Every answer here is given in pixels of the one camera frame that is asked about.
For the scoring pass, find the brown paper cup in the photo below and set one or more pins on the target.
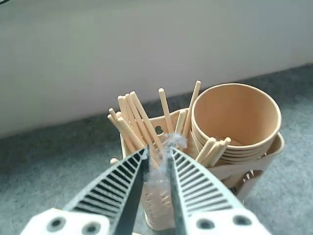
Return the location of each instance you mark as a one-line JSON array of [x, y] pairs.
[[234, 115], [244, 151], [243, 158], [244, 155], [240, 161]]

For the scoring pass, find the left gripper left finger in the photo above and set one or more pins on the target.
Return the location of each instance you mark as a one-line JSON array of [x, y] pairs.
[[115, 186]]

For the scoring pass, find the wooden chopstick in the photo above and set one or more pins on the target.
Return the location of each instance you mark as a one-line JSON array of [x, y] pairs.
[[129, 132], [114, 161], [166, 110], [114, 113], [115, 123], [119, 114], [215, 154], [223, 147], [137, 115], [192, 107], [205, 150], [124, 110], [144, 117], [179, 122]]

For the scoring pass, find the beige plastic basket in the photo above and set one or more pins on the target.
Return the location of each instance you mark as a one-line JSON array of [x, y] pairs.
[[156, 210]]

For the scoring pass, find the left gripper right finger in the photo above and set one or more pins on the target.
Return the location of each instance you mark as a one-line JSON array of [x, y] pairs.
[[195, 186]]

